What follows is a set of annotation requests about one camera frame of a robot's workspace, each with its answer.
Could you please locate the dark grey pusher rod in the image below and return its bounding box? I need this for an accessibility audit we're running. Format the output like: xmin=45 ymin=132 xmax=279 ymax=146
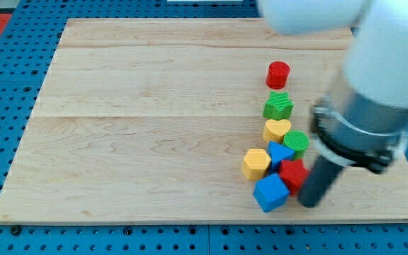
xmin=297 ymin=156 xmax=344 ymax=208

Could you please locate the light wooden board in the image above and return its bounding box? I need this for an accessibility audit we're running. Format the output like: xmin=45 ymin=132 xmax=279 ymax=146
xmin=0 ymin=18 xmax=408 ymax=226

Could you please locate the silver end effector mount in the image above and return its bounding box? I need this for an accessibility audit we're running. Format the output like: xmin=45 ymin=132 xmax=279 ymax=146
xmin=311 ymin=72 xmax=408 ymax=174

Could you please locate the yellow hexagon block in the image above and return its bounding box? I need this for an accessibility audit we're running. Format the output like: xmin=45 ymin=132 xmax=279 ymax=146
xmin=242 ymin=149 xmax=271 ymax=181

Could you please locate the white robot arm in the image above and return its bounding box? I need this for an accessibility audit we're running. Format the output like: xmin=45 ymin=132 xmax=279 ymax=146
xmin=257 ymin=0 xmax=408 ymax=208

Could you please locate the green star block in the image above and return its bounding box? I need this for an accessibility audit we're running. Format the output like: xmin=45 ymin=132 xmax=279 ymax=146
xmin=263 ymin=91 xmax=294 ymax=120

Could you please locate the blue cube block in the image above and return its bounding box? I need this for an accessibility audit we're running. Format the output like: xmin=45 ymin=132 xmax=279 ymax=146
xmin=253 ymin=174 xmax=290 ymax=213

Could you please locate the red cylinder block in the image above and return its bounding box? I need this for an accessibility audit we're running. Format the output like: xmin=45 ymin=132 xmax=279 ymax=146
xmin=266 ymin=61 xmax=290 ymax=90

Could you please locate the blue triangle block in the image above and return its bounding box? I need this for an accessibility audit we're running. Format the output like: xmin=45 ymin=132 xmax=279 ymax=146
xmin=267 ymin=141 xmax=295 ymax=174

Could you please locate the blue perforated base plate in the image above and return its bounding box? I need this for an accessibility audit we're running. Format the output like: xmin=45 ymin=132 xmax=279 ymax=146
xmin=0 ymin=0 xmax=408 ymax=254

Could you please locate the green cylinder block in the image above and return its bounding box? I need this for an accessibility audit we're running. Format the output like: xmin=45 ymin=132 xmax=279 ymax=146
xmin=283 ymin=130 xmax=310 ymax=160

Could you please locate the yellow heart block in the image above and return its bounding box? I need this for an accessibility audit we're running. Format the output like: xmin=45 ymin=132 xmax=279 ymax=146
xmin=262 ymin=119 xmax=292 ymax=143

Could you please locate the red star block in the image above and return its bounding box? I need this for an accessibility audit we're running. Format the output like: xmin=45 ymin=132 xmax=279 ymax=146
xmin=278 ymin=159 xmax=309 ymax=196

